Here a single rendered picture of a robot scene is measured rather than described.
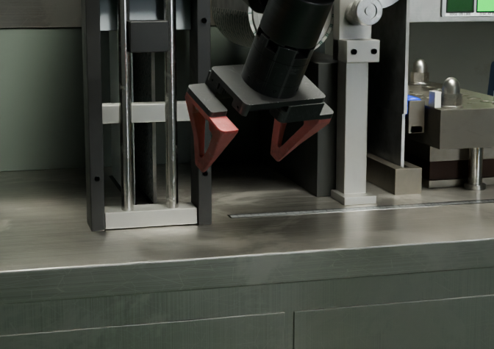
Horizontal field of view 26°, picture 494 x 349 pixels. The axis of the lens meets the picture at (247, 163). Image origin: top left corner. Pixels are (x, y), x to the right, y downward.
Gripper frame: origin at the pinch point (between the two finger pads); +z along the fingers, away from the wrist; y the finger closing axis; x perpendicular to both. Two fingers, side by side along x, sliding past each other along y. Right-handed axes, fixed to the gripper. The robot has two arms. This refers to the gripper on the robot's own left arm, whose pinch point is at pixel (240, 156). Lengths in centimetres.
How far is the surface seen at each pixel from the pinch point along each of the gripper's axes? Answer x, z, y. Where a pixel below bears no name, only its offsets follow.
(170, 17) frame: -32.6, 3.9, -12.4
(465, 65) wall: -169, 119, -281
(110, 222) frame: -22.1, 28.4, -4.6
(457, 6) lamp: -46, 12, -87
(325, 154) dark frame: -23, 23, -40
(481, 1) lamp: -45, 10, -91
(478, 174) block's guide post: -12, 21, -62
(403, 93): -23, 13, -52
